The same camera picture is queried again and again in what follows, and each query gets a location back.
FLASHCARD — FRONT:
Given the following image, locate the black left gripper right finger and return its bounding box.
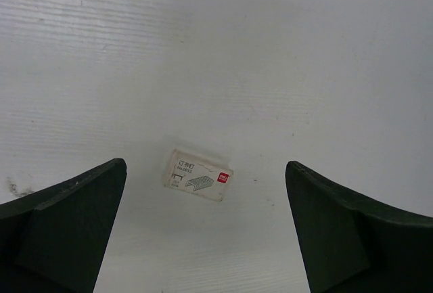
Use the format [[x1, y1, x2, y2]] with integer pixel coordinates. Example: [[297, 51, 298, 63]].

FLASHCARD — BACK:
[[286, 161, 432, 292]]

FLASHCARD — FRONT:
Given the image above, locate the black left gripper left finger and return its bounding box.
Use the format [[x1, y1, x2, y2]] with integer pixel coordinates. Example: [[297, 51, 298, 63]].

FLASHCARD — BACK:
[[1, 158, 127, 292]]

